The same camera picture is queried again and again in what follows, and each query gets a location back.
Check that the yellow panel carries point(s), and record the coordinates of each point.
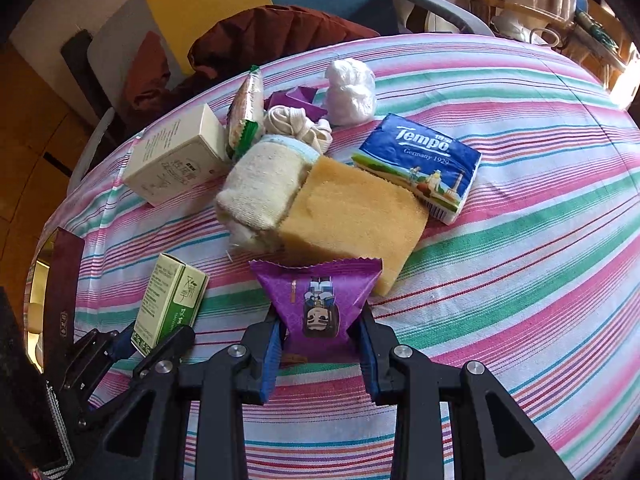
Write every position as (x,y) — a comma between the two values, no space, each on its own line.
(200,0)

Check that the cracker packet green ends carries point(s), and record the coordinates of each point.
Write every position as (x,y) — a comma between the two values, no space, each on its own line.
(247,105)

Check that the green cardboard box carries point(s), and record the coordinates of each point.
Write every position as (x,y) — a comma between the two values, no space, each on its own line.
(170,300)

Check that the wooden cabinet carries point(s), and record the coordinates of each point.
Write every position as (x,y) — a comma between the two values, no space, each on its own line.
(30,135)

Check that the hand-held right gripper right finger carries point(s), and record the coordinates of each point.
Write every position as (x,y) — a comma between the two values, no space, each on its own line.
(372,360)

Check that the brown jacket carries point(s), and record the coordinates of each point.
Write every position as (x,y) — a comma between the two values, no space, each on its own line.
(280,35)

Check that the purple snack packet cartoon print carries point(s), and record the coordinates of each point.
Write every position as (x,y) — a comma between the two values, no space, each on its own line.
(315,310)

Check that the blue tissue pack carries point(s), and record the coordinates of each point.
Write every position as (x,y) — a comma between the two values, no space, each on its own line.
(420,155)

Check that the yellow sponge block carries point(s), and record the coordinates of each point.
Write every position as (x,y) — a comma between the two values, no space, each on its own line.
(350,215)

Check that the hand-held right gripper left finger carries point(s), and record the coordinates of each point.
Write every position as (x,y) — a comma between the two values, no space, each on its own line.
(270,360)

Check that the rolled cream towel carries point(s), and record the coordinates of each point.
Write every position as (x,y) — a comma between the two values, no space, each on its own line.
(260,185)

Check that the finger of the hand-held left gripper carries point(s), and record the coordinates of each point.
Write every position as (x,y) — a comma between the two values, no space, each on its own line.
(122,347)
(175,342)

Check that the white plastic bag ball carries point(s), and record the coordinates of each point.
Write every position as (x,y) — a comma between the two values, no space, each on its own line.
(350,90)

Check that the plain purple snack packet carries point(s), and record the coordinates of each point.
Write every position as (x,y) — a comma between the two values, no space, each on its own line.
(300,96)

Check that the grey panel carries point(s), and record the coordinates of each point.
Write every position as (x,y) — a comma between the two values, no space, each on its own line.
(120,35)

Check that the white cardboard box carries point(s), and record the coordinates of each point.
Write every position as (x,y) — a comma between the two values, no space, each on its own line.
(170,155)

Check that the striped tablecloth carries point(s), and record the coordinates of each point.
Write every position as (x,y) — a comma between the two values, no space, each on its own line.
(500,260)

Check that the dark red gift box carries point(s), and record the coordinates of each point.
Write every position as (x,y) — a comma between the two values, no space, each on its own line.
(62,285)

